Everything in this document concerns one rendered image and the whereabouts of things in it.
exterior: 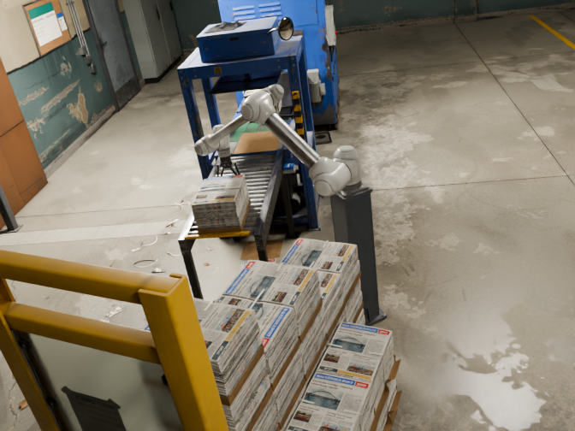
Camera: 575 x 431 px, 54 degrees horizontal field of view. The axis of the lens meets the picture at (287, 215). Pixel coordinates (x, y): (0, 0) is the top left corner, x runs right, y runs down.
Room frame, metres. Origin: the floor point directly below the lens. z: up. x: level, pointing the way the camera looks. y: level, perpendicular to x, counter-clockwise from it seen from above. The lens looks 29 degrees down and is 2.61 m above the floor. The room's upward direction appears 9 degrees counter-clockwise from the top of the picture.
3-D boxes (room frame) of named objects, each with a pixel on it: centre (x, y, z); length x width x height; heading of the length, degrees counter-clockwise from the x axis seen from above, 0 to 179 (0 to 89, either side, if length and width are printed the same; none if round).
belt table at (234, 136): (4.78, 0.16, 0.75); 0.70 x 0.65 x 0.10; 170
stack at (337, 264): (2.31, 0.06, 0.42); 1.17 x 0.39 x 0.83; 152
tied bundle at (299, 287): (2.19, 0.13, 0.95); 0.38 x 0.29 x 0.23; 62
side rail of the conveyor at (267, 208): (3.73, 0.08, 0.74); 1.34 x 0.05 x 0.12; 170
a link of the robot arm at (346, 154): (3.10, -0.40, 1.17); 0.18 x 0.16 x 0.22; 144
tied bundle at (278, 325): (1.94, 0.26, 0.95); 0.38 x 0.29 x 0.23; 61
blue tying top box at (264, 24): (4.77, 0.16, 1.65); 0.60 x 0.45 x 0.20; 80
